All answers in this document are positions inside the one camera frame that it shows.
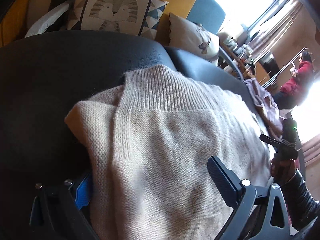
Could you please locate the beige knit sweater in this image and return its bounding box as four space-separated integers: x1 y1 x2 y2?
65 65 270 239

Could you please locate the person right hand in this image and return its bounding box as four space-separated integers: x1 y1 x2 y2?
270 152 296 186

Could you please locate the mauve knit garment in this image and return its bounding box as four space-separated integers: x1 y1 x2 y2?
243 78 284 140

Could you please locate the person in red jacket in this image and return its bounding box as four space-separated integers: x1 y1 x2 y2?
273 50 314 110

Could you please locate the wooden side table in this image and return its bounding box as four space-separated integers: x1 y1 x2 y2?
218 37 271 85

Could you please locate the patterned curtain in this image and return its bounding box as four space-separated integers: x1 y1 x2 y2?
248 0 305 62

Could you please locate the grey yellow blue sofa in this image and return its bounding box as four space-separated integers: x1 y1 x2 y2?
24 0 245 81

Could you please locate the deer print cushion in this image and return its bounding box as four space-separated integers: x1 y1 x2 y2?
169 13 220 66

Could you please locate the tiger print cushion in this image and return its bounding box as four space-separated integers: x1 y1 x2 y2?
67 0 168 40

